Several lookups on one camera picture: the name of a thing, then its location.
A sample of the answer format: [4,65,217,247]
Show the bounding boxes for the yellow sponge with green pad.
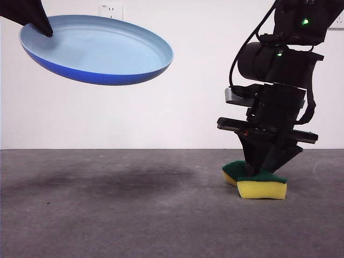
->
[221,160,288,200]

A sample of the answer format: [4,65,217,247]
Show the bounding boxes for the blue round plate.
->
[18,15,175,86]

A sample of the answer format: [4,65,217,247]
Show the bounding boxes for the black right gripper cable loop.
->
[296,88,317,126]

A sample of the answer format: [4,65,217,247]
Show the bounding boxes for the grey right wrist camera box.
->
[224,86,256,108]

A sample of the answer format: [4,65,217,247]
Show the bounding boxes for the black right camera cable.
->
[228,0,282,98]

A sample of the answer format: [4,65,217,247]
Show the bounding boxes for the white wall socket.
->
[328,19,344,31]
[99,4,124,21]

